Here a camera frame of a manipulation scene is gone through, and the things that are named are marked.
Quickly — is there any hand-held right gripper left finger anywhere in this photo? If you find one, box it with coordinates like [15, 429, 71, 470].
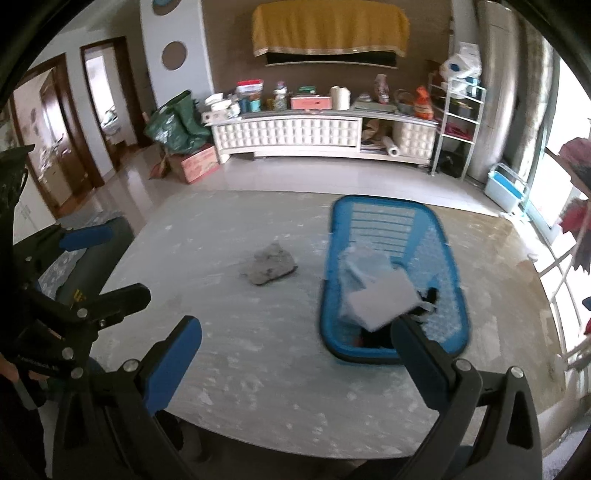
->
[51, 315, 204, 480]

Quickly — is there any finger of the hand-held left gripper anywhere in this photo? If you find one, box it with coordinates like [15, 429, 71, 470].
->
[9, 283, 152, 383]
[13, 218, 115, 268]

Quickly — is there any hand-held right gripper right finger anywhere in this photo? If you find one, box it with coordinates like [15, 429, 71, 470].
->
[390, 314, 546, 480]

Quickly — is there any black plush toy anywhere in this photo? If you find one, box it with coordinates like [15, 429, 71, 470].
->
[358, 286, 441, 352]

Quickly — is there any white cloth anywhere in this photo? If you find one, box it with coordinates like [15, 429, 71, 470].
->
[337, 244, 423, 333]

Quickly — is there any blue plastic basket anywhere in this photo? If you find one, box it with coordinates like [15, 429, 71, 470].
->
[318, 195, 472, 365]

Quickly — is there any dark grey container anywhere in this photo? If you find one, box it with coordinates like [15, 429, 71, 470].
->
[37, 216, 136, 319]

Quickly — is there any cardboard box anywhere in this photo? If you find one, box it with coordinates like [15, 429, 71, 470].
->
[168, 144, 221, 184]

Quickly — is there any grey cloth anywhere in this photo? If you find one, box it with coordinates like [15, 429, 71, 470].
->
[240, 242, 297, 287]

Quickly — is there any green plastic bag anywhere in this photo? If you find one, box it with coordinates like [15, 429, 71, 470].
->
[144, 91, 214, 155]

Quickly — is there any blue mop bucket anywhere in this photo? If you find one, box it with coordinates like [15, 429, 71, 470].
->
[484, 162, 528, 213]

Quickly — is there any black bag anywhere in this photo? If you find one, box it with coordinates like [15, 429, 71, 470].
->
[436, 150, 467, 178]

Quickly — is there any red garment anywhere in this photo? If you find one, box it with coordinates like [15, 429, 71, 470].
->
[561, 198, 591, 273]

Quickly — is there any red and white packet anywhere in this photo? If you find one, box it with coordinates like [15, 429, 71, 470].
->
[235, 79, 264, 100]

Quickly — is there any white tufted TV cabinet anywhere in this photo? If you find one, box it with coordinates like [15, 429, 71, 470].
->
[211, 108, 439, 167]

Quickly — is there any brown paper bag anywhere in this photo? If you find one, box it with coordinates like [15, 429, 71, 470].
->
[362, 121, 393, 144]

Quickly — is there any white metal shelf rack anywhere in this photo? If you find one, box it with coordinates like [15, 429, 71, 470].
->
[427, 76, 486, 178]

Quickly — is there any white clothes drying rack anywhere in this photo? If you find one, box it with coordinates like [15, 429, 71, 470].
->
[531, 148, 591, 370]

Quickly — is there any orange snack bag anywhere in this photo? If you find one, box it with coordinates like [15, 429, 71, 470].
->
[413, 86, 435, 118]

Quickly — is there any pink box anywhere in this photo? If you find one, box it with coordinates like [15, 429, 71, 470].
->
[290, 95, 332, 110]

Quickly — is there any pink garment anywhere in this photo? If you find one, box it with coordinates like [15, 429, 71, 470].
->
[558, 137, 591, 167]

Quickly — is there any silver standing air conditioner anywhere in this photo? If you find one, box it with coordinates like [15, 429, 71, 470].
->
[464, 0, 525, 183]

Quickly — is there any patterned curtain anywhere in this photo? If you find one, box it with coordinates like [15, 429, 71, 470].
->
[522, 23, 555, 181]

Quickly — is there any black television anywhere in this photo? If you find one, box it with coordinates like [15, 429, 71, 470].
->
[264, 48, 399, 70]

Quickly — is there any white plastic bag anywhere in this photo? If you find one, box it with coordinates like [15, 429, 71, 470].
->
[438, 41, 483, 81]

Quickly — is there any yellow cloth cover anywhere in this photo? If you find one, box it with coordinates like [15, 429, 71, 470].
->
[252, 2, 411, 58]

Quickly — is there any brown wooden door frame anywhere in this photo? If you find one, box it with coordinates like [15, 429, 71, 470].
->
[81, 37, 155, 148]
[9, 53, 105, 217]

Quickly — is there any brown round wall panel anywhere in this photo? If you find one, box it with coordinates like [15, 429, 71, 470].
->
[161, 41, 188, 70]

